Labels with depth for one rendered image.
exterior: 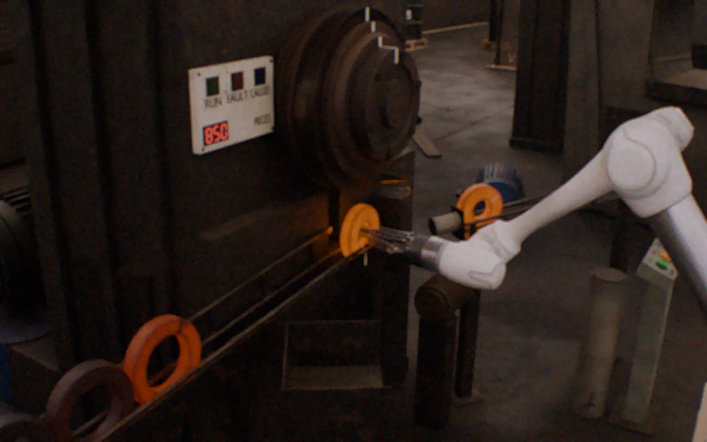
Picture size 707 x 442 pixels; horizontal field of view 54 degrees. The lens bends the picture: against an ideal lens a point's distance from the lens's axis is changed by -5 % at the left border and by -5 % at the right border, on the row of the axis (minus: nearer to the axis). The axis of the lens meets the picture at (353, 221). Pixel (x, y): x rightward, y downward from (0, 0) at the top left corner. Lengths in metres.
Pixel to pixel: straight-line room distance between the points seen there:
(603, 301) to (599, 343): 0.15
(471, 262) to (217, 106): 0.73
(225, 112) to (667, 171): 0.93
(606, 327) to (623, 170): 1.10
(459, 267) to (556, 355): 1.21
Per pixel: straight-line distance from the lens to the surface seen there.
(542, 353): 2.96
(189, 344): 1.51
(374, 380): 1.58
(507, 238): 1.94
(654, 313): 2.44
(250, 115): 1.69
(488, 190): 2.32
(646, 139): 1.42
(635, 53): 4.34
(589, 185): 1.68
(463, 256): 1.83
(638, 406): 2.60
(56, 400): 1.34
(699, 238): 1.50
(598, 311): 2.42
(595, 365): 2.51
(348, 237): 1.93
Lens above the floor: 1.46
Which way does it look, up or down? 20 degrees down
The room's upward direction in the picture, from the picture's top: 1 degrees clockwise
